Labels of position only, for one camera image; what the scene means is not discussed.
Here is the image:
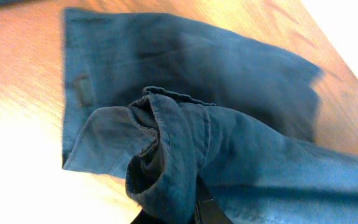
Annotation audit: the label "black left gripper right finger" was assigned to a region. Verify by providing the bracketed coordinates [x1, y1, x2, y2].
[194, 176, 232, 224]

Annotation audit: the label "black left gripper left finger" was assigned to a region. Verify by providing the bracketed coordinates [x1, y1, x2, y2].
[131, 210, 154, 224]

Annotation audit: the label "dark blue denim shorts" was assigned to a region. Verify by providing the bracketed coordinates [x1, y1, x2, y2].
[62, 8, 358, 223]

